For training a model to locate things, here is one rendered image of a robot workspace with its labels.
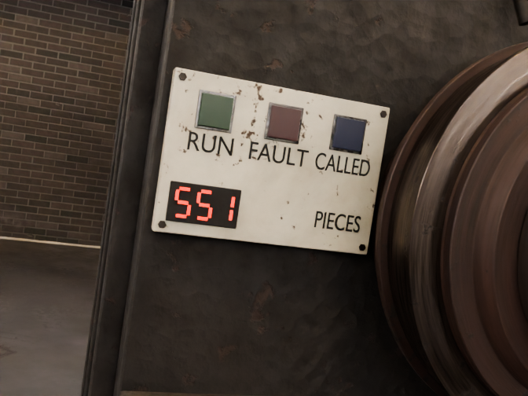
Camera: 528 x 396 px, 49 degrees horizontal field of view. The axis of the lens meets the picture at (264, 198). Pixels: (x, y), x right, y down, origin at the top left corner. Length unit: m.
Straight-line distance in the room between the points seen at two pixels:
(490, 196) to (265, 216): 0.24
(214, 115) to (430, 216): 0.25
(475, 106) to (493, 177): 0.07
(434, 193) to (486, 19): 0.31
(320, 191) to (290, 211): 0.04
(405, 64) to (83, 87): 5.99
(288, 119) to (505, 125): 0.23
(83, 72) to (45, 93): 0.44
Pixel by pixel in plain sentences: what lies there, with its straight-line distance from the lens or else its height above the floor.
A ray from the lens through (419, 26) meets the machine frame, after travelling 0.78.
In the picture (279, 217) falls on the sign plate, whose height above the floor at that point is 1.09.
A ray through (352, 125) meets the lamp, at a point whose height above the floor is 1.21.
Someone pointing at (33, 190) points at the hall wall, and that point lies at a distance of 6.66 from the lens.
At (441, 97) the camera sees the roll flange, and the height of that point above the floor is 1.25.
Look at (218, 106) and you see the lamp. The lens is 0.65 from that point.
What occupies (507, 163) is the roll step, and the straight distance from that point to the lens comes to 0.62.
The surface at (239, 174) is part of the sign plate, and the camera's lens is 0.66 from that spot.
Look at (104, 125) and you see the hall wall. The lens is 6.61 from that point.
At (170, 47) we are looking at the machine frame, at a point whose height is 1.26.
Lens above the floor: 1.15
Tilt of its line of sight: 3 degrees down
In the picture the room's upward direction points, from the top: 8 degrees clockwise
